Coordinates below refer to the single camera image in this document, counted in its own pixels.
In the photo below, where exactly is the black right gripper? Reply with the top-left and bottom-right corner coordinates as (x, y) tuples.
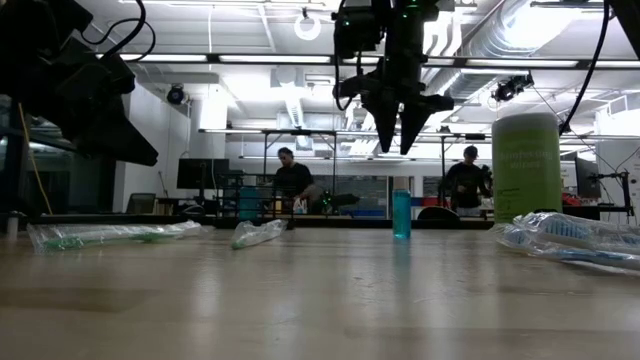
(333, 0), (455, 155)

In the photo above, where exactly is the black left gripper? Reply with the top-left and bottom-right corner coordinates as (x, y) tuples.
(0, 37), (159, 166)

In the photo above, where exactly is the green white toothbrush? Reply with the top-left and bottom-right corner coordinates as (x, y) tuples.
(229, 218), (290, 251)
(27, 219), (204, 255)

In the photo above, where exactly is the dark office chair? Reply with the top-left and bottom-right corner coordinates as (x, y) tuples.
(124, 192), (157, 215)

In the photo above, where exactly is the person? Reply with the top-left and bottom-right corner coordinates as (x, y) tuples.
(272, 146), (326, 216)
(443, 144), (494, 217)

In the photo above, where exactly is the black computer monitor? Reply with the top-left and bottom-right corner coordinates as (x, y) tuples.
(573, 157), (603, 200)
(176, 158), (231, 191)

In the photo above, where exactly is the long ceiling light strip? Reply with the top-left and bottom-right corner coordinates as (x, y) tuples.
(118, 53), (209, 64)
(218, 54), (332, 65)
(464, 58), (580, 69)

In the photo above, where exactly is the green disinfecting wipes canister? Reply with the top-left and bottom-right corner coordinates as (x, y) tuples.
(491, 112), (564, 225)

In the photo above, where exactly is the yellow extension cable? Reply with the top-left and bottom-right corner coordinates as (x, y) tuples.
(17, 102), (55, 216)

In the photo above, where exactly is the black workstation frame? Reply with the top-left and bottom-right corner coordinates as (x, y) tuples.
(260, 127), (339, 217)

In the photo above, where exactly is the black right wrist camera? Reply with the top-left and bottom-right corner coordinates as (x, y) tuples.
(333, 0), (375, 57)

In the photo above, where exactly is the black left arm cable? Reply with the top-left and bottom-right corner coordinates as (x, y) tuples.
(79, 0), (157, 64)

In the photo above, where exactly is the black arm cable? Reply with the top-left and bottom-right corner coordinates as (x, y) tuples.
(79, 0), (157, 64)
(558, 0), (612, 137)

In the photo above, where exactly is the black aluminium table frame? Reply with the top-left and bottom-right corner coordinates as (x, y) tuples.
(0, 204), (640, 232)

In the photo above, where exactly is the black ceiling camera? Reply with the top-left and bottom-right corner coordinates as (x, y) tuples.
(491, 73), (535, 104)

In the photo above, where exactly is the white ring light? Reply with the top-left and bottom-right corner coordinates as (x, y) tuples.
(293, 12), (323, 42)

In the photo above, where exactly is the silver ventilation duct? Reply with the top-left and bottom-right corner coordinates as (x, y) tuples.
(439, 0), (536, 101)

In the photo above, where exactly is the short white post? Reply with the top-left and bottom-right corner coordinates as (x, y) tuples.
(5, 211), (21, 240)

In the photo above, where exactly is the black wire basket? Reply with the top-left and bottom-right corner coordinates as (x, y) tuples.
(215, 172), (297, 230)

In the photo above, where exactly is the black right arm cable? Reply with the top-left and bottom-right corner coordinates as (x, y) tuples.
(558, 0), (612, 137)

